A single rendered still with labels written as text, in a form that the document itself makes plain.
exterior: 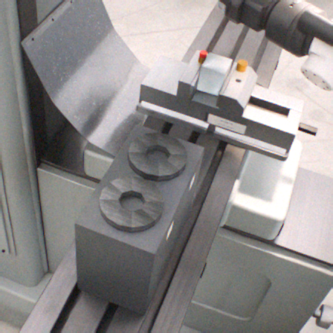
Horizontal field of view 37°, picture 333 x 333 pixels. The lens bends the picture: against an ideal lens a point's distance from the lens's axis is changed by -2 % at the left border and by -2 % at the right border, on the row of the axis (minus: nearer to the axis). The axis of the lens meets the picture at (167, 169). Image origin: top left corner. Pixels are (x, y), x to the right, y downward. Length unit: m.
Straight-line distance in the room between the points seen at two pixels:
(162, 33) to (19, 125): 2.03
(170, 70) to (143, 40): 1.90
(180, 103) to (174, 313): 0.46
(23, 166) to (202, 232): 0.54
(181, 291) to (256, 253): 0.41
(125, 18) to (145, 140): 2.48
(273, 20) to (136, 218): 0.42
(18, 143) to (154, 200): 0.58
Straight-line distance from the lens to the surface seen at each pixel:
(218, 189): 1.00
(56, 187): 1.33
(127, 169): 0.75
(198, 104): 1.07
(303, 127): 1.11
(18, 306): 1.73
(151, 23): 3.20
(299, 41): 0.88
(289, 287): 1.32
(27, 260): 1.60
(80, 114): 1.14
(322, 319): 1.39
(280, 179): 1.21
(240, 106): 1.04
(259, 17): 0.91
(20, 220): 1.44
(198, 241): 0.92
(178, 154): 0.77
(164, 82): 1.11
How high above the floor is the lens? 1.69
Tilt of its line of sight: 48 degrees down
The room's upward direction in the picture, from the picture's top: 10 degrees clockwise
